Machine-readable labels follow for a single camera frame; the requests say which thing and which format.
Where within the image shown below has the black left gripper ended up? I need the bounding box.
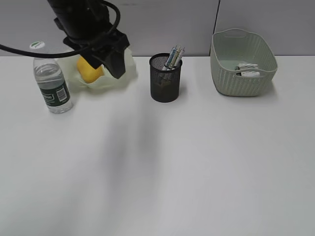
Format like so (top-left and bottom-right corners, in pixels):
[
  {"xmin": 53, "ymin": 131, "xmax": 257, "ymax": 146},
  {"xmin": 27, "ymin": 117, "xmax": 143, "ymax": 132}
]
[{"xmin": 63, "ymin": 29, "xmax": 130, "ymax": 79}]

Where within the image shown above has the yellow mango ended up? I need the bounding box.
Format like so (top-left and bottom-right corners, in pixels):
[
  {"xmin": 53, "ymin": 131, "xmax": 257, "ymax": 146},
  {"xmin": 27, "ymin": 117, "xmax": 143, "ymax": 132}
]
[{"xmin": 76, "ymin": 56, "xmax": 104, "ymax": 84}]

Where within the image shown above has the clear water bottle green label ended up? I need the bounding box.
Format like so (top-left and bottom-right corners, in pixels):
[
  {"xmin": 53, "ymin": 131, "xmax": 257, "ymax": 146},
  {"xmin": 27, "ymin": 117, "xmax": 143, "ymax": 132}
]
[{"xmin": 29, "ymin": 41, "xmax": 74, "ymax": 114}]

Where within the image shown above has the light blue ballpoint pen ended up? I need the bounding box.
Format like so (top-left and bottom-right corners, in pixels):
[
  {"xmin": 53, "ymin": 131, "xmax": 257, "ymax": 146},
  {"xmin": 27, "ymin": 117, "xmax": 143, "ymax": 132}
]
[{"xmin": 162, "ymin": 46, "xmax": 177, "ymax": 71}]

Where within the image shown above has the beige ballpoint pen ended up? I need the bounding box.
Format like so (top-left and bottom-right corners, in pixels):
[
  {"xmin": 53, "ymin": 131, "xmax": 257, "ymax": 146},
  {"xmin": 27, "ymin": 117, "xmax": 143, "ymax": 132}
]
[{"xmin": 169, "ymin": 46, "xmax": 181, "ymax": 69}]

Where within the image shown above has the grey white ballpoint pen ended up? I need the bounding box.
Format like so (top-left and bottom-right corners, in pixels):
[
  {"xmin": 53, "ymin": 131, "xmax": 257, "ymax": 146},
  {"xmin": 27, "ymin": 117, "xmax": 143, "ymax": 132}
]
[{"xmin": 173, "ymin": 48, "xmax": 185, "ymax": 69}]

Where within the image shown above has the white waste paper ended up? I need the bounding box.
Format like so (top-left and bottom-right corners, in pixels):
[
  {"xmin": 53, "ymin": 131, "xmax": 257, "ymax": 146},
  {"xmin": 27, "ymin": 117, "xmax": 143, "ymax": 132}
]
[{"xmin": 236, "ymin": 63, "xmax": 260, "ymax": 77}]

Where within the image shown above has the yellow eraser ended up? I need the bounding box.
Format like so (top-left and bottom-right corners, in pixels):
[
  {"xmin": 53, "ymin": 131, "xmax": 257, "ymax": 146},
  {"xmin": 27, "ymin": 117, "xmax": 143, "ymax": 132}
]
[
  {"xmin": 160, "ymin": 80, "xmax": 172, "ymax": 89},
  {"xmin": 153, "ymin": 82, "xmax": 163, "ymax": 90}
]

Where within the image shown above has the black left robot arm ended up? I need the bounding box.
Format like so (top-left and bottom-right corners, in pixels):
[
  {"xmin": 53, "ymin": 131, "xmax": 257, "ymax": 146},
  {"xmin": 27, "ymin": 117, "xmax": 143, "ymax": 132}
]
[{"xmin": 48, "ymin": 0, "xmax": 130, "ymax": 79}]

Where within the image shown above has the pale green wavy plate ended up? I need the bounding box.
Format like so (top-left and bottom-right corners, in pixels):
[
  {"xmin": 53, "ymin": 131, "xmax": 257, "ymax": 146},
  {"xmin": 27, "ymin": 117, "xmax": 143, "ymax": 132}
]
[{"xmin": 57, "ymin": 49, "xmax": 137, "ymax": 91}]

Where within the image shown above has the black mesh pen holder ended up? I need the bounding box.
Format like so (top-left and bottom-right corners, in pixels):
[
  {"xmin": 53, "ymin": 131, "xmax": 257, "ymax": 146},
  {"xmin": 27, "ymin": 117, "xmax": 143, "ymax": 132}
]
[{"xmin": 149, "ymin": 53, "xmax": 183, "ymax": 103}]

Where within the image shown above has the pale green woven basket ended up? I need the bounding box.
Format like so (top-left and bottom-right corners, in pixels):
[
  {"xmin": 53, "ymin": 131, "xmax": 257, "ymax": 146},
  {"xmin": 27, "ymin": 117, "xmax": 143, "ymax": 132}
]
[{"xmin": 210, "ymin": 29, "xmax": 278, "ymax": 97}]

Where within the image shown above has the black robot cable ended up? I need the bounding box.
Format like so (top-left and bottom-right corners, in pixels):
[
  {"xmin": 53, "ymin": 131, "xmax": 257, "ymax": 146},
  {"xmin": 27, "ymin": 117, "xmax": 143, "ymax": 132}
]
[{"xmin": 0, "ymin": 0, "xmax": 122, "ymax": 59}]

